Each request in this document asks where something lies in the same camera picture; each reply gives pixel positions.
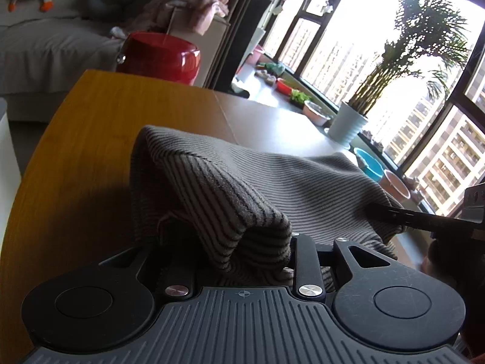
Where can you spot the white cabinet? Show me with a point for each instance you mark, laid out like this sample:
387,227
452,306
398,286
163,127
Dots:
212,53

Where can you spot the grey sofa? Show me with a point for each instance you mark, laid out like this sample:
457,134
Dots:
45,49

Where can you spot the blue plastic basin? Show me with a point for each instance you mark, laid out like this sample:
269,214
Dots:
369,165

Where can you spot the pink plastic container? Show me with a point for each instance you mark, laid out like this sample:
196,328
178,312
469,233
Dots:
254,56

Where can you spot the green leafy vegetables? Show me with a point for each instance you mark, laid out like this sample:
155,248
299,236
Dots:
301,98

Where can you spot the grey striped knit garment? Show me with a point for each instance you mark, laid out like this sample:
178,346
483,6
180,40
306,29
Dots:
265,182

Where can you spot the pink crumpled blanket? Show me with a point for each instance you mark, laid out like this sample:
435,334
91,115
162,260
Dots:
189,7

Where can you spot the red round stool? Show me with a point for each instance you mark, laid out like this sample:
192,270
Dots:
159,58

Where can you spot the red bowl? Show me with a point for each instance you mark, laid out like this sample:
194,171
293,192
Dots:
284,86

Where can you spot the white ribbed plant pot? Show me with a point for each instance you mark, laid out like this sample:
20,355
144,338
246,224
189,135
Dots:
346,123

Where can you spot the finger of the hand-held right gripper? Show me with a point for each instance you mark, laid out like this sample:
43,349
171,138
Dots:
416,218

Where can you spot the potted palm plant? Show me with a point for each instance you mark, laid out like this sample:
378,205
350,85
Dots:
420,45

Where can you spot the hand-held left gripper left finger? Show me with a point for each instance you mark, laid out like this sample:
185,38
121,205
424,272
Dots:
181,271

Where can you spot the pink flower pot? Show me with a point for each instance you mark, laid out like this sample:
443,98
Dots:
396,187

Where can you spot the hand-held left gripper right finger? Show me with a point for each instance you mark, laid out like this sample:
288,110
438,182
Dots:
307,259

